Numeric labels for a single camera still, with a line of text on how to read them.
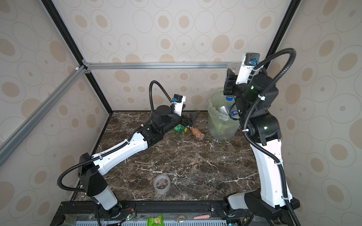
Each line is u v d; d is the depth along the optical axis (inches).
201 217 27.9
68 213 29.0
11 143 20.5
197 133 39.3
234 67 20.0
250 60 15.0
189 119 24.6
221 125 34.3
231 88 18.1
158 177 32.5
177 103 23.0
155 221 27.0
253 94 13.4
